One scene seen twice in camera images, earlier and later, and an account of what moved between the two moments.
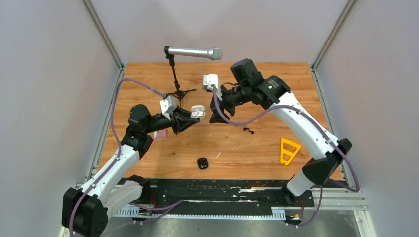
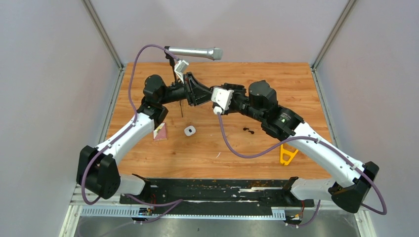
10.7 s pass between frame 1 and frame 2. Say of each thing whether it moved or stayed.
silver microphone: stayed
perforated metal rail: stayed
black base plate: stayed
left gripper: moved
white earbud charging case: moved
